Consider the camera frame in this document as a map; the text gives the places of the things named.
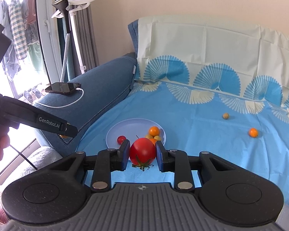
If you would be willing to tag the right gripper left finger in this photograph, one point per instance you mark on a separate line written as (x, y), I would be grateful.
(102, 164)

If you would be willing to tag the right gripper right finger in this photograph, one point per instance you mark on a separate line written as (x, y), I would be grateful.
(181, 164)

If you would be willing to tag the small red tomato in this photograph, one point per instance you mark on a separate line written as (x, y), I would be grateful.
(121, 139)

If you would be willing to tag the large red tomato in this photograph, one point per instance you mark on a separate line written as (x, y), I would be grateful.
(142, 153)

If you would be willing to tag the large orange mandarin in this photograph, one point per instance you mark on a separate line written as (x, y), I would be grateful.
(153, 140)

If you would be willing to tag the small orange kumquat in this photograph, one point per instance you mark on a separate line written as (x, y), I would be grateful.
(154, 131)
(253, 132)

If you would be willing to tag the small orange kumquat front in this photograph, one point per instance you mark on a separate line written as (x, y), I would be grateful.
(253, 132)

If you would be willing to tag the light purple plate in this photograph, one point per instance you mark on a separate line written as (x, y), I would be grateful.
(131, 129)

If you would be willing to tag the black smartphone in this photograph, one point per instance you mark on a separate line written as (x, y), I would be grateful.
(63, 88)

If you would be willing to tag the blue denim sofa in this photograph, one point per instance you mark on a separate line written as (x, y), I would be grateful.
(103, 87)

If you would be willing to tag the blue fan-pattern bed sheet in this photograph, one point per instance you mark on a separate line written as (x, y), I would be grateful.
(193, 69)

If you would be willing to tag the hanging clothes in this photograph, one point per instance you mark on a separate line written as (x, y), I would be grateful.
(19, 18)

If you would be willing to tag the grey curtain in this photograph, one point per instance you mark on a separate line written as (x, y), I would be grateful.
(83, 37)

